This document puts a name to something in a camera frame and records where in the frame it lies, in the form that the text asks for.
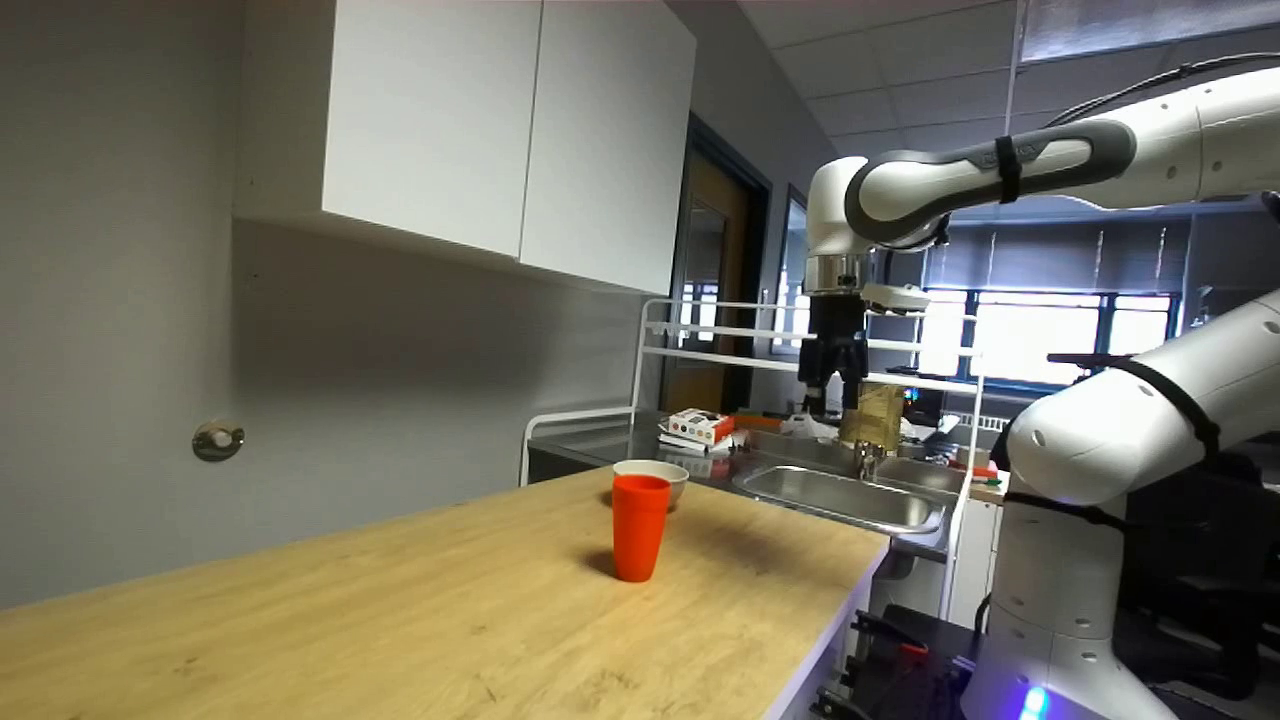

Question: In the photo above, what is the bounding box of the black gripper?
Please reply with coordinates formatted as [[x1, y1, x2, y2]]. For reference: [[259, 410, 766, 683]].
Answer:
[[794, 288, 877, 404]]

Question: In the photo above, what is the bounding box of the orange plastic cup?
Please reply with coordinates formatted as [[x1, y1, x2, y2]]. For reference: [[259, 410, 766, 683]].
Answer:
[[608, 472, 677, 590]]

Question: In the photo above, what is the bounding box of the brown paper bag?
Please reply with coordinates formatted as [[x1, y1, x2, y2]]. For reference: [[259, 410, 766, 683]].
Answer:
[[840, 380, 909, 457]]

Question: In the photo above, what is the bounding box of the stainless steel sink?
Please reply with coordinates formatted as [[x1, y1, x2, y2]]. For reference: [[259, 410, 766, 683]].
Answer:
[[726, 457, 961, 545]]

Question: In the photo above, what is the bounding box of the red and white box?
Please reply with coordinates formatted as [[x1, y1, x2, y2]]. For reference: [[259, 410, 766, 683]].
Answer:
[[660, 404, 744, 462]]

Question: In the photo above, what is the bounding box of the dark wooden door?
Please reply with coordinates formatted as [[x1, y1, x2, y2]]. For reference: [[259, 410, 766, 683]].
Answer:
[[660, 117, 776, 416]]

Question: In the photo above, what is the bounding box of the bright window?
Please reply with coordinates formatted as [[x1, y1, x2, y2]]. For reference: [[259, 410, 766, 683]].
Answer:
[[917, 283, 1181, 392]]

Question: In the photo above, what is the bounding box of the black and red device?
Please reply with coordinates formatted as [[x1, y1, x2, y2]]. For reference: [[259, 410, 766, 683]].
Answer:
[[809, 604, 980, 720]]

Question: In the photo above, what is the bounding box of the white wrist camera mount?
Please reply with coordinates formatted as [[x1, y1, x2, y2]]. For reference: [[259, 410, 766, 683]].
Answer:
[[856, 281, 930, 315]]

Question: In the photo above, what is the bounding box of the white wire dish rack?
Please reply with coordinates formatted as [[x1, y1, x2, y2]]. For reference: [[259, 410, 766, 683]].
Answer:
[[516, 293, 991, 565]]

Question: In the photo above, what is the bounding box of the white wall cabinet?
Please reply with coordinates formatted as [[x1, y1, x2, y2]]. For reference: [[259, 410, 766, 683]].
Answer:
[[234, 0, 701, 302]]

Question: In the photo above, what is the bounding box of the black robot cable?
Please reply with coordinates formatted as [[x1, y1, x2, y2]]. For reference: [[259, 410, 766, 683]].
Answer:
[[1049, 54, 1280, 132]]

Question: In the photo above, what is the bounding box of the small round wall knob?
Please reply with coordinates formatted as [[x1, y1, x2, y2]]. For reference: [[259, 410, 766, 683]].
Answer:
[[187, 416, 247, 468]]

